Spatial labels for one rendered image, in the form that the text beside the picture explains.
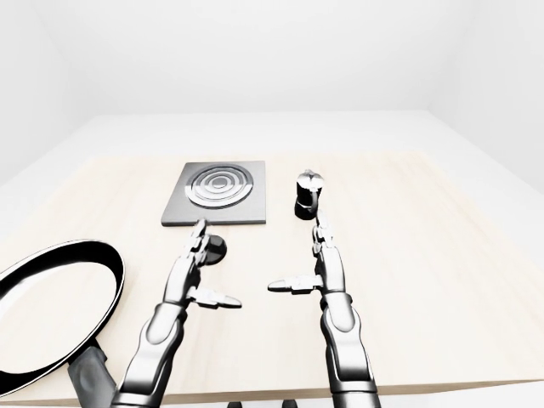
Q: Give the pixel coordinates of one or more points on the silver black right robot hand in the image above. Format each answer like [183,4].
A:
[331,272]

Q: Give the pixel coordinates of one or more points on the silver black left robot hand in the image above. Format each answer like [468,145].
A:
[182,276]

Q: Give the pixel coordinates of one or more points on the round black stove knob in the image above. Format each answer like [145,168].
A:
[216,250]

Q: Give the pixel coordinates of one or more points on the flat dark stove plate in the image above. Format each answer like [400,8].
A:
[217,191]

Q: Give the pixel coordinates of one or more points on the black silver moka pot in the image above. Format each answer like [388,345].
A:
[308,195]

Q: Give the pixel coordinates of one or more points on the black frying pan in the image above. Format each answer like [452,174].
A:
[55,314]

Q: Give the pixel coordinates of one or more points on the small dark shape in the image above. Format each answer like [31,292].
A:
[235,404]
[290,404]

